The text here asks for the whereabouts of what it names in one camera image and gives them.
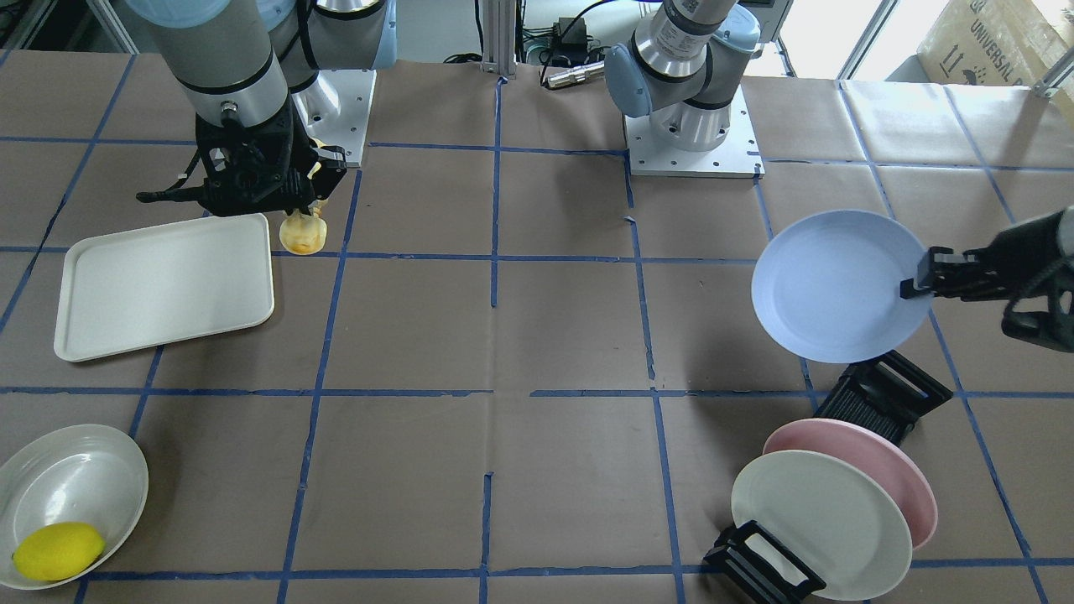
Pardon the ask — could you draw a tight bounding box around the yellow lemon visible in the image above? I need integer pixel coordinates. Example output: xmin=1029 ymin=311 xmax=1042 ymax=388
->
xmin=12 ymin=523 xmax=105 ymax=583

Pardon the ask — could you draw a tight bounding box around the blue plate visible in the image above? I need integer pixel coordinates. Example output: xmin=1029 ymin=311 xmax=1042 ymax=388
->
xmin=751 ymin=208 xmax=930 ymax=363

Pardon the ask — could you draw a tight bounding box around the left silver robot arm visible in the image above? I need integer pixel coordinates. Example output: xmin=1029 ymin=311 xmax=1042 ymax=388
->
xmin=605 ymin=1 xmax=1071 ymax=363

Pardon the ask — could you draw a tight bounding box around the white rectangular tray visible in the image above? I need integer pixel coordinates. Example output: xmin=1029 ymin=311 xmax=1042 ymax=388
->
xmin=53 ymin=215 xmax=274 ymax=362

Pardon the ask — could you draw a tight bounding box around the black plate rack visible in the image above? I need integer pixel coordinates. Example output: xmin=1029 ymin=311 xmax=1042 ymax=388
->
xmin=703 ymin=351 xmax=952 ymax=603

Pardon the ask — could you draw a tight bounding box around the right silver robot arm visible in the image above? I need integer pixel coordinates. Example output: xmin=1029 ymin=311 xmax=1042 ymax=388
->
xmin=129 ymin=1 xmax=398 ymax=227

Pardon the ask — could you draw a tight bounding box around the pink plate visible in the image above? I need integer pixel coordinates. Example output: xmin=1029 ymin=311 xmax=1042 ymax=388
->
xmin=761 ymin=418 xmax=939 ymax=550

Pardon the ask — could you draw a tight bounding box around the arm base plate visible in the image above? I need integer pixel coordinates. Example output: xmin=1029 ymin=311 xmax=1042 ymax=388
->
xmin=291 ymin=70 xmax=378 ymax=169
xmin=623 ymin=87 xmax=766 ymax=179

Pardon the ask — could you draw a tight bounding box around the aluminium frame post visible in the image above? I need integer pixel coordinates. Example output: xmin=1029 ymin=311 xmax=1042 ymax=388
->
xmin=478 ymin=1 xmax=519 ymax=81

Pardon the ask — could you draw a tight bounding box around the cardboard box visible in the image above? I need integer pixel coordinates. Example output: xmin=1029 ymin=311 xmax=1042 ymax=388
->
xmin=916 ymin=1 xmax=1073 ymax=86

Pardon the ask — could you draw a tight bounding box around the white round plate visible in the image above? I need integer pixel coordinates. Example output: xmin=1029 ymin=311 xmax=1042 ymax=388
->
xmin=730 ymin=450 xmax=913 ymax=601

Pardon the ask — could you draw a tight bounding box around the silver metal connector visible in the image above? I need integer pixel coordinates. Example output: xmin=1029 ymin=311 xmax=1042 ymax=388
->
xmin=542 ymin=60 xmax=605 ymax=91

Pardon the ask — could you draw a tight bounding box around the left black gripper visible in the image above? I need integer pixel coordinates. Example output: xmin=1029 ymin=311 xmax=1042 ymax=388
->
xmin=899 ymin=207 xmax=1073 ymax=353

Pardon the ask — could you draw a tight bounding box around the white oval bowl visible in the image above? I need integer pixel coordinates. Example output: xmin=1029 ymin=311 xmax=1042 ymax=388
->
xmin=1 ymin=425 xmax=149 ymax=591

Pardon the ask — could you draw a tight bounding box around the yellow bread loaf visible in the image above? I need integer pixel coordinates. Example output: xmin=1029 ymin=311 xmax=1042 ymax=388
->
xmin=279 ymin=196 xmax=326 ymax=255

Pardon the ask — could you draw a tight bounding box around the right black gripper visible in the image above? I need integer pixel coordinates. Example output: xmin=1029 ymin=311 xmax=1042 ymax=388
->
xmin=137 ymin=106 xmax=347 ymax=217

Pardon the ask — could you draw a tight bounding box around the black power adapter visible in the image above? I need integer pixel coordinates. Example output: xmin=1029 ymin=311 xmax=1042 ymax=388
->
xmin=551 ymin=17 xmax=587 ymax=51

